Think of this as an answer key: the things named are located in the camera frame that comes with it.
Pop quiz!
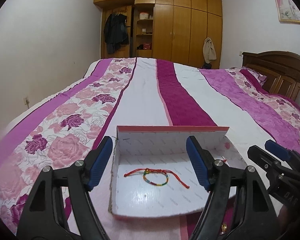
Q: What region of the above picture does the dark wooden headboard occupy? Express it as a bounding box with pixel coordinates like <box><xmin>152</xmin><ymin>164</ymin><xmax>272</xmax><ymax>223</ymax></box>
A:
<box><xmin>242</xmin><ymin>51</ymin><xmax>300</xmax><ymax>106</ymax></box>

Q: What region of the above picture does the red cardboard shoe box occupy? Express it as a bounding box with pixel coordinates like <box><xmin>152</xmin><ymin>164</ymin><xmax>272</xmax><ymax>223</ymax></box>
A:
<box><xmin>109</xmin><ymin>126</ymin><xmax>246</xmax><ymax>218</ymax></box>

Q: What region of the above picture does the purple floral bed quilt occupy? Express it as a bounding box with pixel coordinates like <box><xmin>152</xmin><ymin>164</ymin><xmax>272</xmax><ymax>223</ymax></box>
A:
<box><xmin>0</xmin><ymin>58</ymin><xmax>300</xmax><ymax>233</ymax></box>

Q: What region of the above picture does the beige hanging cloth bag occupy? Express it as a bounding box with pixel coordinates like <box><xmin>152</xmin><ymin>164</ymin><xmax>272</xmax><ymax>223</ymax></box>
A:
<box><xmin>203</xmin><ymin>37</ymin><xmax>217</xmax><ymax>63</ymax></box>

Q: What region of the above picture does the wooden wardrobe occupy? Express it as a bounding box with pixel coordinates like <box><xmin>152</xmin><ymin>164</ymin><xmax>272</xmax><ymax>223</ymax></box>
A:
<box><xmin>94</xmin><ymin>0</ymin><xmax>223</xmax><ymax>69</ymax></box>

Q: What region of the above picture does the red box on shelf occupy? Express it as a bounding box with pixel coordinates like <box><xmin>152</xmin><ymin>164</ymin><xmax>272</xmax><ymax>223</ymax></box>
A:
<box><xmin>143</xmin><ymin>43</ymin><xmax>152</xmax><ymax>50</ymax></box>

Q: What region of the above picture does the white pot on shelf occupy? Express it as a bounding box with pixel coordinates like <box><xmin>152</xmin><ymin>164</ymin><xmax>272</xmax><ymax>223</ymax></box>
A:
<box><xmin>139</xmin><ymin>12</ymin><xmax>149</xmax><ymax>21</ymax></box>

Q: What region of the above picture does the black hanging jacket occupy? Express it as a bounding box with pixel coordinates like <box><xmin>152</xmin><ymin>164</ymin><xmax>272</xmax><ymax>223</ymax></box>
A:
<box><xmin>103</xmin><ymin>13</ymin><xmax>129</xmax><ymax>54</ymax></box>

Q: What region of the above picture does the rainbow beaded string bracelet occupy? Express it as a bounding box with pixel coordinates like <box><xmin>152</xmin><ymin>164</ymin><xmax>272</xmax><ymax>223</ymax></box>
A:
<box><xmin>123</xmin><ymin>167</ymin><xmax>191</xmax><ymax>189</ymax></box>

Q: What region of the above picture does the framed wall portrait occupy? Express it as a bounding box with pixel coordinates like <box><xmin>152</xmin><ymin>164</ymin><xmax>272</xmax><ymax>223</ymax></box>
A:
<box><xmin>275</xmin><ymin>0</ymin><xmax>300</xmax><ymax>24</ymax></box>

